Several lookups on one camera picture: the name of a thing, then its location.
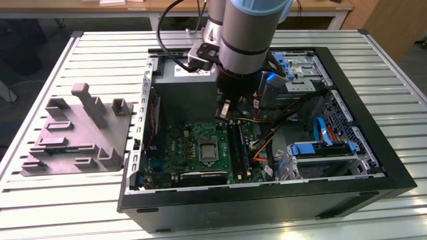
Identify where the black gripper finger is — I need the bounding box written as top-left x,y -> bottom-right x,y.
215,98 -> 234,124
233,96 -> 251,116

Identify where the CPU socket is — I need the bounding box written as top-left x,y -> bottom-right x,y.
198,140 -> 222,167

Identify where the grey power supply unit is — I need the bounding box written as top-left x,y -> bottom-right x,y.
151,57 -> 222,123

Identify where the black RAM slot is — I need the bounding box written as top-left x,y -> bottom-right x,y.
235,120 -> 250,177
227,120 -> 242,179
230,120 -> 245,179

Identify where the blue drive carrier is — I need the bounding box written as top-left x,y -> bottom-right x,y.
270,53 -> 296,81

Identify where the silver drive cage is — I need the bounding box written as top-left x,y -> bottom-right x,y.
257,51 -> 334,108

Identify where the black case fan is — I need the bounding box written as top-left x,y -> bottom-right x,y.
146,86 -> 165,161

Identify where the green motherboard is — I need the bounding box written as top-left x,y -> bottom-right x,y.
165,121 -> 265,187

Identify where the hard disk in blue carrier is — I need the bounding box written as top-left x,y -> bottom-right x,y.
290,141 -> 360,158

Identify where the black graphics card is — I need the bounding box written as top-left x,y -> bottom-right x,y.
142,170 -> 233,190

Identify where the blue video port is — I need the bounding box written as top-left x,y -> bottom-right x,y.
150,159 -> 166,174

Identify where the silver disk bay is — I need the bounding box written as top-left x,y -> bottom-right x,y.
276,149 -> 385,181

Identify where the black PC case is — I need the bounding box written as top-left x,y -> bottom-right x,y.
117,46 -> 418,235

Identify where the grey parts rack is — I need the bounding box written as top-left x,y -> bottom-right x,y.
21,83 -> 135,178

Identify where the wooden cabinet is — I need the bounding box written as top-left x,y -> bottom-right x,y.
340,0 -> 427,63

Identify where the orange data wire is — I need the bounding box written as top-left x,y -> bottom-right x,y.
251,99 -> 270,123

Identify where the black wire bundle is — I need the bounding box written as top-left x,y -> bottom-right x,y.
266,88 -> 330,133

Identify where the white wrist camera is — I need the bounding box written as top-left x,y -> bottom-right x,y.
186,41 -> 222,74

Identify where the blue data wire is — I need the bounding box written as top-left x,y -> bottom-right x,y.
313,116 -> 336,148

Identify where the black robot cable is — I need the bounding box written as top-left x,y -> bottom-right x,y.
157,0 -> 202,74

